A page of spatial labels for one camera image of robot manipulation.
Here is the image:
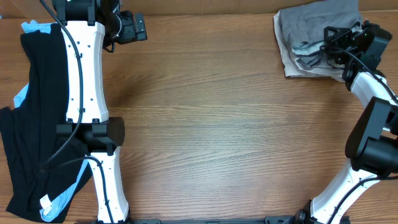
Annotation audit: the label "black garment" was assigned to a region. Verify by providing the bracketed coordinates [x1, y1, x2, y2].
[0, 23, 94, 223]

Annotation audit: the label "light blue garment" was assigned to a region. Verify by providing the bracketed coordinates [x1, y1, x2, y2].
[12, 19, 94, 223]

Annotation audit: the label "folded beige shorts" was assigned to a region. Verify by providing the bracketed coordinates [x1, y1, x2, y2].
[274, 12, 344, 82]

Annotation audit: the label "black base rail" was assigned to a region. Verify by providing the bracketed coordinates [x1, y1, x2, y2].
[124, 215, 352, 224]

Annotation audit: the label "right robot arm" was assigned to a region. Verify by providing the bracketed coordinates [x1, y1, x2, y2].
[287, 21, 397, 223]

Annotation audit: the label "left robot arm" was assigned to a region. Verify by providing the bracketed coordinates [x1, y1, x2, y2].
[50, 0, 147, 223]

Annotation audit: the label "grey shorts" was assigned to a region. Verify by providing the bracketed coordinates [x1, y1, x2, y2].
[279, 0, 363, 71]

